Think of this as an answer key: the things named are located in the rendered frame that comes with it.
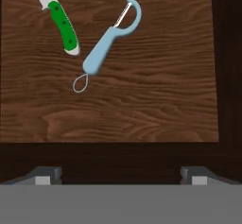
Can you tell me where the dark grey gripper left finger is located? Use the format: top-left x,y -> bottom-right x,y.
12,166 -> 63,186

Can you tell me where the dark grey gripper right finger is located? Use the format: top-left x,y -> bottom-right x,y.
180,166 -> 231,186

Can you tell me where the dark wooden drawer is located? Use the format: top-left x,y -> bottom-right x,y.
0,0 -> 242,185

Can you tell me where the light blue peeler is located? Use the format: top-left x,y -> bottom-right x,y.
72,0 -> 143,94

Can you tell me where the green-handled knife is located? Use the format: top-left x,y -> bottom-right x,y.
28,0 -> 81,57

